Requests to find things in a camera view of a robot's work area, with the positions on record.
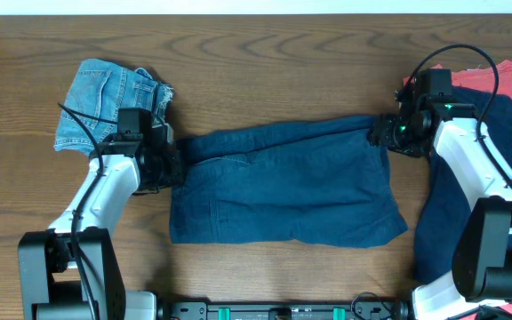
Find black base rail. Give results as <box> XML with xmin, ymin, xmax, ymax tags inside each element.
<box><xmin>156</xmin><ymin>292</ymin><xmax>413</xmax><ymax>320</ymax></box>

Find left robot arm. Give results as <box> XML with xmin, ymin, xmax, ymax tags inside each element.
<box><xmin>18</xmin><ymin>108</ymin><xmax>184</xmax><ymax>320</ymax></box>

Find dark navy garment pile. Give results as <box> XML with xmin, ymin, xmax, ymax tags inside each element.
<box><xmin>414</xmin><ymin>95</ymin><xmax>512</xmax><ymax>284</ymax></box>

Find light blue denim shorts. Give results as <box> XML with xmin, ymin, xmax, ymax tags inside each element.
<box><xmin>64</xmin><ymin>59</ymin><xmax>173</xmax><ymax>142</ymax></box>

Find dark blue shorts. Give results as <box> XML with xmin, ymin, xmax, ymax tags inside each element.
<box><xmin>170</xmin><ymin>116</ymin><xmax>407</xmax><ymax>248</ymax></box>

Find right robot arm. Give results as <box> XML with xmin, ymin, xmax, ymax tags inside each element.
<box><xmin>368</xmin><ymin>68</ymin><xmax>512</xmax><ymax>319</ymax></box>

